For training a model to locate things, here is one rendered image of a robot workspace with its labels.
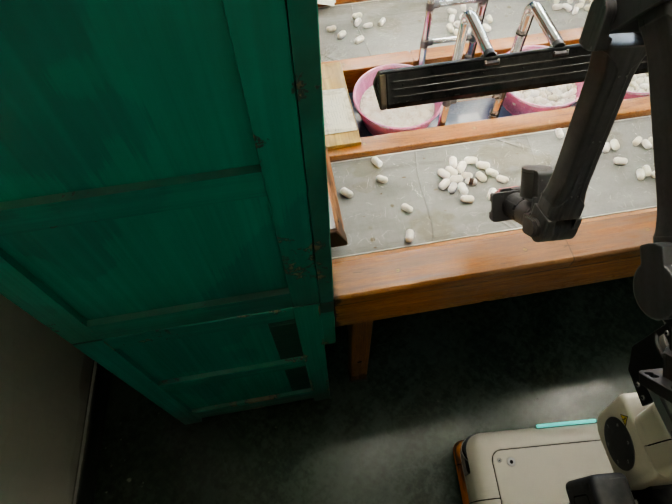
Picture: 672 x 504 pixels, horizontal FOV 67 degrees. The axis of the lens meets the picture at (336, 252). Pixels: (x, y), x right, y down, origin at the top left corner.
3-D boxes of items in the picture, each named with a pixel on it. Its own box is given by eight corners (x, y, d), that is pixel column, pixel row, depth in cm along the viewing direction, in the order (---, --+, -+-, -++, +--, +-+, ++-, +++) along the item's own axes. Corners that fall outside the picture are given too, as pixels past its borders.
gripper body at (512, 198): (488, 192, 110) (503, 200, 103) (533, 185, 111) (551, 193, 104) (489, 220, 112) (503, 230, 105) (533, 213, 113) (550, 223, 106)
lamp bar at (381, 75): (654, 72, 112) (673, 45, 106) (379, 111, 108) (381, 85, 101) (637, 49, 116) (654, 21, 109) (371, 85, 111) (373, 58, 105)
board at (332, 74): (361, 145, 139) (361, 142, 138) (307, 152, 138) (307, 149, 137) (340, 64, 155) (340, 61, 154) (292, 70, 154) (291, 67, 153)
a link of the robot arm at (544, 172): (533, 239, 94) (576, 235, 95) (538, 178, 90) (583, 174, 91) (504, 221, 105) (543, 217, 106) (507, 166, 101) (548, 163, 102)
